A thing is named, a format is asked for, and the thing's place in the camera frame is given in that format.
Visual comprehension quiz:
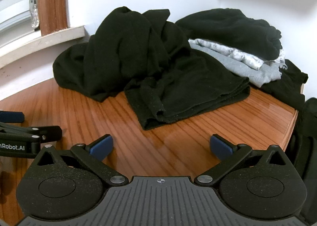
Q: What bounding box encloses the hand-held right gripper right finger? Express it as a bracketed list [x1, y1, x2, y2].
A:
[194, 134, 286, 188]

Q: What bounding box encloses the grey roller shutter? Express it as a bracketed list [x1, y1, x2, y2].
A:
[0, 0, 40, 37]

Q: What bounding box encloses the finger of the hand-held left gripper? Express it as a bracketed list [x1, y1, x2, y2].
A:
[0, 110, 25, 123]
[0, 122, 63, 142]

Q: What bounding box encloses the grey garment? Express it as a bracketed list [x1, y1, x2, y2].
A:
[192, 44, 283, 87]

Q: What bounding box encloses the black thin garment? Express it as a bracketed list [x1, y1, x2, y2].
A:
[258, 59, 309, 111]

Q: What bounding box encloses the black padded object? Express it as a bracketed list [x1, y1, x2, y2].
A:
[285, 97, 317, 226]

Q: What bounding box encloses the black fleece garment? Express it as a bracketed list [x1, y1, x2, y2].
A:
[175, 8, 283, 60]

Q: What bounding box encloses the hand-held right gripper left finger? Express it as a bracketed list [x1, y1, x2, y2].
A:
[36, 134, 130, 187]

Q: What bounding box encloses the white patterned garment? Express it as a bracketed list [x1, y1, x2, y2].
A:
[188, 38, 285, 71]

